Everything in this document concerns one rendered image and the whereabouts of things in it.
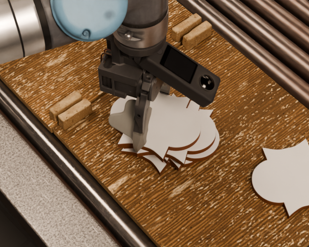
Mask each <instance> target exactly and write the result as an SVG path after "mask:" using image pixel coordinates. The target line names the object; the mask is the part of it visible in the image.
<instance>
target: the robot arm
mask: <svg viewBox="0 0 309 247"><path fill-rule="evenodd" d="M168 15H169V6H168V0H0V64H3V63H6V62H10V61H13V60H16V59H20V58H23V57H26V56H30V55H33V54H36V53H39V52H43V51H46V50H50V49H54V48H57V47H61V46H64V45H67V44H71V43H74V42H78V41H84V42H93V41H97V40H100V39H102V38H103V39H106V44H107V48H106V49H104V52H103V53H102V54H101V63H100V65H99V67H98V74H99V84H100V91H102V92H106V93H109V94H112V95H114V96H117V97H120V98H123V99H125V98H126V96H130V97H133V98H136V100H135V99H130V100H128V101H127V102H126V104H125V108H124V111H123V112H121V113H114V114H111V115H110V116H109V118H108V122H109V124H110V125H111V126H112V127H113V128H115V129H117V130H118V131H120V132H122V133H124V134H125V135H127V136H129V137H130V138H131V139H132V140H133V149H134V151H139V150H140V149H141V148H142V147H143V146H144V145H145V144H146V142H147V140H146V139H147V133H148V125H149V120H150V116H151V112H152V108H151V107H150V101H154V100H155V99H156V97H157V95H158V93H159V92H160V93H161V94H165V95H169V94H170V88H171V87H172V88H174V89H175V90H177V91H178V92H180V93H181V94H183V95H184V96H186V97H187V98H189V99H191V100H192V101H194V102H195V103H197V104H198V105H199V106H201V107H207V106H208V105H210V104H211V103H213V101H214V98H215V95H216V93H217V90H218V87H219V84H220V82H221V79H220V77H218V76H217V75H215V74H214V73H212V72H211V71H209V70H208V69H206V68H205V67H204V66H202V65H201V64H199V63H198V62H196V61H195V60H193V59H192V58H190V57H189V56H187V55H186V54H184V53H183V52H182V51H180V50H179V49H177V48H176V47H174V46H172V45H171V44H170V43H168V42H167V41H166V34H167V31H168ZM105 50H106V52H105ZM103 54H104V56H103V57H102V55H103Z"/></svg>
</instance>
